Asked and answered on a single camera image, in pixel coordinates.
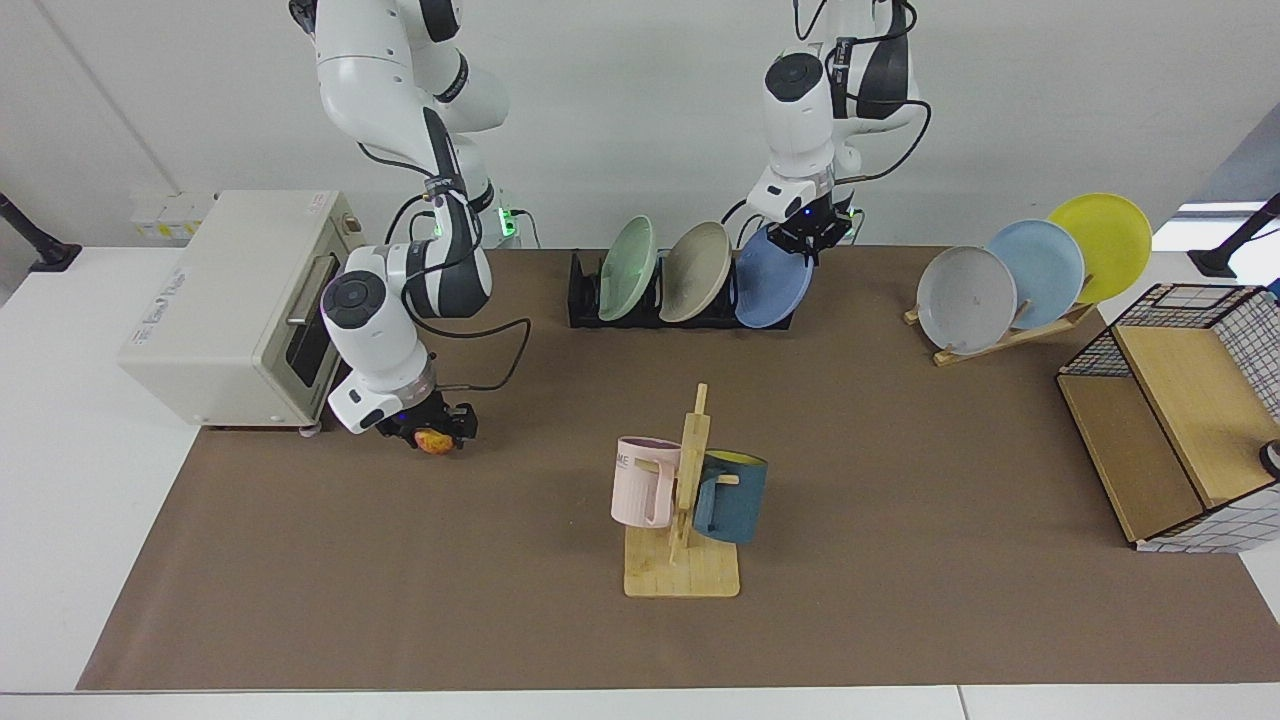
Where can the red yellow apple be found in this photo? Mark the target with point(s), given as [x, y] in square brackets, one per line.
[435, 443]

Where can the beige plate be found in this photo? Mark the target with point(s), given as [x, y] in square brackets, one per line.
[695, 272]

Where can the grey plate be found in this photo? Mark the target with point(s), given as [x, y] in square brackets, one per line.
[965, 300]

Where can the pale green plate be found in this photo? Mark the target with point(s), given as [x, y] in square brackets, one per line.
[628, 268]

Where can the black dish rack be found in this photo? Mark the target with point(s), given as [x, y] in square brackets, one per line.
[585, 300]

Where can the wooden plate rack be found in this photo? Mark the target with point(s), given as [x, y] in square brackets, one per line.
[1000, 340]

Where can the light blue plate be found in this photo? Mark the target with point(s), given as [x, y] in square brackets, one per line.
[1040, 265]

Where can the yellow plate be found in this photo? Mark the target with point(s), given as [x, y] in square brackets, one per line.
[1105, 240]

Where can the brown table cloth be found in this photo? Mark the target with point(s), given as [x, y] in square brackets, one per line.
[400, 560]

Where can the pink cup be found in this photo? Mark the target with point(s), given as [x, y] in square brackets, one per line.
[640, 490]

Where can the pale toaster oven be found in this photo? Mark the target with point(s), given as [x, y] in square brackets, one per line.
[220, 300]

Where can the wooden cup stand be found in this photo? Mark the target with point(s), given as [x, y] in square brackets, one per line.
[680, 575]

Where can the dark blue cup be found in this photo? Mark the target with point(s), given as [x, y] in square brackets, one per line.
[735, 505]

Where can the black clamp stand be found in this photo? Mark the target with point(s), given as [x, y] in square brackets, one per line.
[1215, 262]
[45, 255]

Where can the white wall socket box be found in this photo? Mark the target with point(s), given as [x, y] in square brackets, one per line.
[165, 220]

